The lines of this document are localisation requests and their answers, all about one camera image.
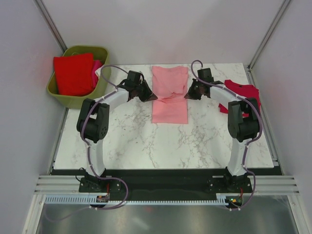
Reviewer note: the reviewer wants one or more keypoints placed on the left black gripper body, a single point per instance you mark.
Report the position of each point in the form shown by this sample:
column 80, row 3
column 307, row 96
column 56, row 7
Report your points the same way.
column 136, row 87

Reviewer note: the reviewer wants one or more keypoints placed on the light pink t shirt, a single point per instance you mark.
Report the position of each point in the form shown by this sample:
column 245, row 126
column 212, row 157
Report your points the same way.
column 170, row 87

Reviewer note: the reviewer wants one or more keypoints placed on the crimson t shirt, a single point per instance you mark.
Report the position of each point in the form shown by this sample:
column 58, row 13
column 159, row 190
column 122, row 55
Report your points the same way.
column 248, row 91

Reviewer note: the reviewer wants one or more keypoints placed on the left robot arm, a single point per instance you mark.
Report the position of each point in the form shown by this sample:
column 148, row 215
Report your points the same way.
column 93, row 119

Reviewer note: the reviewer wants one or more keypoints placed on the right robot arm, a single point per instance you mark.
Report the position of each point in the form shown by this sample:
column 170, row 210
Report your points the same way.
column 244, row 121

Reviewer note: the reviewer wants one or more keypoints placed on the white cloth in bin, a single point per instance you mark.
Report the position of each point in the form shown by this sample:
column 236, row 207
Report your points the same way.
column 98, row 72

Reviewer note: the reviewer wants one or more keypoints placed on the magenta shirt in bin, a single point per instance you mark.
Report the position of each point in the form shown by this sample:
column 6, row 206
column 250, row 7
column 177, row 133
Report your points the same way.
column 94, row 76

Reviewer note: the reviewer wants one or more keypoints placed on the olive green bin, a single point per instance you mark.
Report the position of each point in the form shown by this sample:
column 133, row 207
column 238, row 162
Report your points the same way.
column 99, row 53

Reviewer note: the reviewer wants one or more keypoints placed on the bright red folded shirt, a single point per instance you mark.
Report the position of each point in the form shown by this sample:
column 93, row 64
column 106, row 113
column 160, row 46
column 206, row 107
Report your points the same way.
column 73, row 74

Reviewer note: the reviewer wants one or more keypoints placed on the right aluminium corner post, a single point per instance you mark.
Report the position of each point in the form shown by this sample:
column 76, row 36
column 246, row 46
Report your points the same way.
column 269, row 33

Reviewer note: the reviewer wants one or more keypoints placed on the aluminium corner post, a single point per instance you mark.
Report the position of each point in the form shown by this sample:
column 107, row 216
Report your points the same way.
column 51, row 24
column 269, row 33

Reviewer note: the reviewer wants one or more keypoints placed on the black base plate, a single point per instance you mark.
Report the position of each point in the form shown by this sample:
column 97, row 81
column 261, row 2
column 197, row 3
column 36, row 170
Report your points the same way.
column 165, row 184

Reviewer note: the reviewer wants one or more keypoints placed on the left aluminium corner post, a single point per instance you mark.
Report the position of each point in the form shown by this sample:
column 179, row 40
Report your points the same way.
column 51, row 24

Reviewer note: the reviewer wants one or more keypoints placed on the white slotted cable duct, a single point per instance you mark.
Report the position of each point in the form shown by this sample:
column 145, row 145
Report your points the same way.
column 94, row 200

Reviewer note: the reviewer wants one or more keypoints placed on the aluminium rail frame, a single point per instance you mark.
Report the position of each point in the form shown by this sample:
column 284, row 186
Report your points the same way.
column 134, row 142

